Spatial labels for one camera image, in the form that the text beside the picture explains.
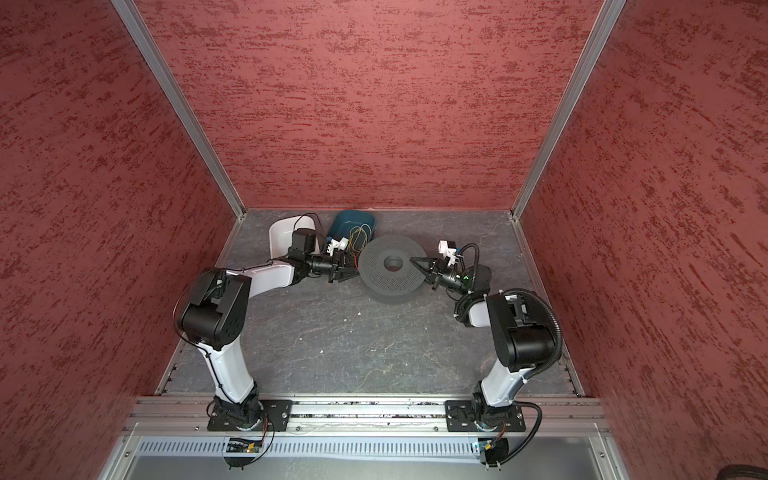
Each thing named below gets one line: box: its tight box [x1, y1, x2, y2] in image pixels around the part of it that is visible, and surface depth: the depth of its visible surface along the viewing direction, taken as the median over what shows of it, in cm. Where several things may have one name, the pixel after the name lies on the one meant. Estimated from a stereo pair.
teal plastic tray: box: [329, 210, 376, 239], surface depth 116 cm
